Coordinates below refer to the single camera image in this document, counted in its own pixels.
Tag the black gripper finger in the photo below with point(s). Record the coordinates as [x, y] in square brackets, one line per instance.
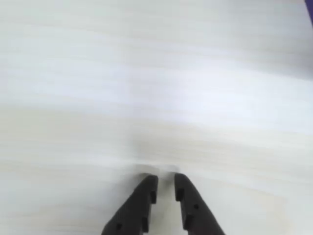
[133, 210]
[195, 210]

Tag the purple object edge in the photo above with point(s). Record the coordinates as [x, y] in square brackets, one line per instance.
[309, 12]

